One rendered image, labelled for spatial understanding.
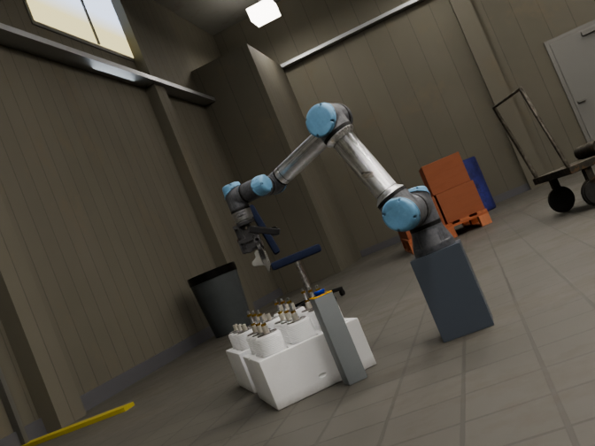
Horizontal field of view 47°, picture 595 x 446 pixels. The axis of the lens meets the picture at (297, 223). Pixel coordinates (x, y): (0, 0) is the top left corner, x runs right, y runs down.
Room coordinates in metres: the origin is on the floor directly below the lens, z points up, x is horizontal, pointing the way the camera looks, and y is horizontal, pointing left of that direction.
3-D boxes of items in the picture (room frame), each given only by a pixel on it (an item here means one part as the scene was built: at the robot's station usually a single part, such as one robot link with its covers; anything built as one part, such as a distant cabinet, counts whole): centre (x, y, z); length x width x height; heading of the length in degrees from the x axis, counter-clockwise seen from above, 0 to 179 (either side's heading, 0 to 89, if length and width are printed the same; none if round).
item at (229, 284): (7.07, 1.03, 0.33); 0.55 x 0.53 x 0.67; 166
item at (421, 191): (2.40, -0.41, 0.47); 0.13 x 0.12 x 0.14; 151
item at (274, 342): (2.44, 0.25, 0.16); 0.10 x 0.10 x 0.18
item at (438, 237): (2.40, -0.41, 0.35); 0.15 x 0.15 x 0.10
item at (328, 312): (2.32, 0.02, 0.16); 0.07 x 0.07 x 0.31; 15
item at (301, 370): (2.58, 0.17, 0.09); 0.39 x 0.39 x 0.18; 15
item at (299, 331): (2.47, 0.14, 0.16); 0.10 x 0.10 x 0.18
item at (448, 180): (8.00, -1.54, 0.42); 1.53 x 1.15 x 0.84; 164
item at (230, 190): (2.58, 0.18, 0.76); 0.09 x 0.08 x 0.11; 61
